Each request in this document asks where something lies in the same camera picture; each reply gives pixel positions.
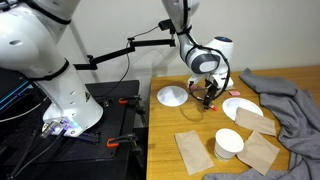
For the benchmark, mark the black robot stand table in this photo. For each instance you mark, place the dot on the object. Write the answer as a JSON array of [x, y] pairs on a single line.
[[113, 126]]

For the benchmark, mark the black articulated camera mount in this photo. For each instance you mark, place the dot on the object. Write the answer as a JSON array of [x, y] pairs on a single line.
[[113, 55]]

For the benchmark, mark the black box blue stripes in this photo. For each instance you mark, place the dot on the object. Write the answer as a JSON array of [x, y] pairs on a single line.
[[11, 90]]

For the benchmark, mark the pink sticky note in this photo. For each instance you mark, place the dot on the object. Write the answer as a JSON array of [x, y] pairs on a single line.
[[235, 93], [193, 87]]

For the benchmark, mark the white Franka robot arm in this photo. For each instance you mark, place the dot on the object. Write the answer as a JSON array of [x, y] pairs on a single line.
[[43, 60]]

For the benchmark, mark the white red-dotted marker red cap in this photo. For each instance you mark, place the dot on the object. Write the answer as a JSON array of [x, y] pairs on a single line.
[[213, 107]]

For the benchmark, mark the small black mounted camera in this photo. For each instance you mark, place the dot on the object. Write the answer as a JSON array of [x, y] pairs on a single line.
[[165, 24]]

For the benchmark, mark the grey sweatshirt cloth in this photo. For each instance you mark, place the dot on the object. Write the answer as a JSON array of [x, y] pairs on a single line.
[[296, 116]]

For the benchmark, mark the white paper cup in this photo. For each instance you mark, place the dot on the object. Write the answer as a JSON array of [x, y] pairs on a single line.
[[228, 144]]

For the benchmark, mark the white round plate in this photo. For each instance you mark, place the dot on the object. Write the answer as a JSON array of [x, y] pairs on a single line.
[[231, 106], [171, 96]]

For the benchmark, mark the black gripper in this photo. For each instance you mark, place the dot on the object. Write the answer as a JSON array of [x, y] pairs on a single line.
[[209, 87]]

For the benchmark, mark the orange black clamp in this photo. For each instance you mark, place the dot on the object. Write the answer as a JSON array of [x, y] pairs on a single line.
[[120, 140], [128, 100]]

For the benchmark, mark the brown paper napkin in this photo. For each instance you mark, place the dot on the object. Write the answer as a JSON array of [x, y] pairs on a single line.
[[193, 152], [255, 121], [258, 152]]

